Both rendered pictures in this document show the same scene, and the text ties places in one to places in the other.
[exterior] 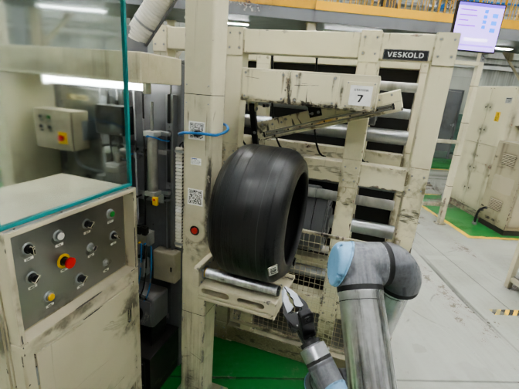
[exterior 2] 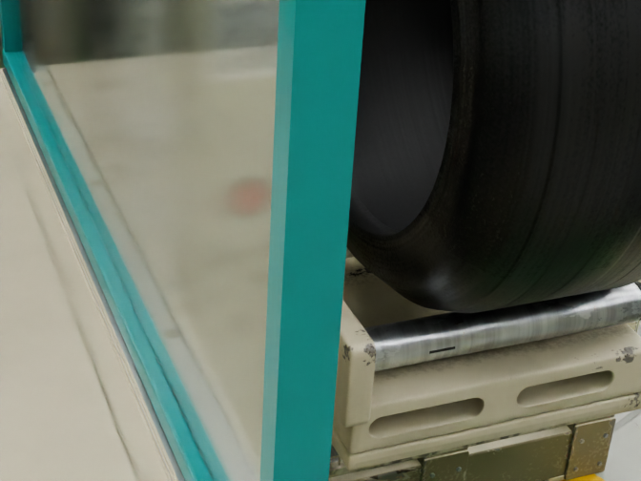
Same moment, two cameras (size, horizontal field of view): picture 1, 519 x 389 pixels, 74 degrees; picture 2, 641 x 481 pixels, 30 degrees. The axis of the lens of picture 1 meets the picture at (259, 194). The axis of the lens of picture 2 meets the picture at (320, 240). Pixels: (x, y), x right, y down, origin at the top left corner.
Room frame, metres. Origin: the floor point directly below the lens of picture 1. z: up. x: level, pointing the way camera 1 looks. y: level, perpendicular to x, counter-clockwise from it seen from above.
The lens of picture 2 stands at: (0.63, 0.89, 1.59)
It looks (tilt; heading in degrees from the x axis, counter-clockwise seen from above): 30 degrees down; 319
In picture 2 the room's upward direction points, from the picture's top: 4 degrees clockwise
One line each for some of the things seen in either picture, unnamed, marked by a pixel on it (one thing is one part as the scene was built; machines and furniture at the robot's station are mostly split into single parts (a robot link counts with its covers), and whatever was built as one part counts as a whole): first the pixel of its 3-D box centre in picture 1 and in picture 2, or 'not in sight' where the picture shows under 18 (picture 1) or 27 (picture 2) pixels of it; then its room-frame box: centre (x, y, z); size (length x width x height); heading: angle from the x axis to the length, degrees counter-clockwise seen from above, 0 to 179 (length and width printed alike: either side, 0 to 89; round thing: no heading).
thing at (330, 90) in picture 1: (310, 89); not in sight; (1.68, -0.20, 1.71); 0.61 x 0.25 x 0.15; 72
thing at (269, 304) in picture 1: (239, 294); (488, 376); (1.30, 0.05, 0.84); 0.36 x 0.09 x 0.06; 72
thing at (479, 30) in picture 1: (476, 28); not in sight; (4.68, -2.48, 2.60); 0.60 x 0.05 x 0.55; 95
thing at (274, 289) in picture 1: (240, 281); (501, 325); (1.30, 0.05, 0.90); 0.35 x 0.05 x 0.05; 72
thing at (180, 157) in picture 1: (182, 197); not in sight; (1.49, 0.35, 1.19); 0.05 x 0.04 x 0.48; 162
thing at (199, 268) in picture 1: (216, 258); (291, 283); (1.49, 0.18, 0.90); 0.40 x 0.03 x 0.10; 162
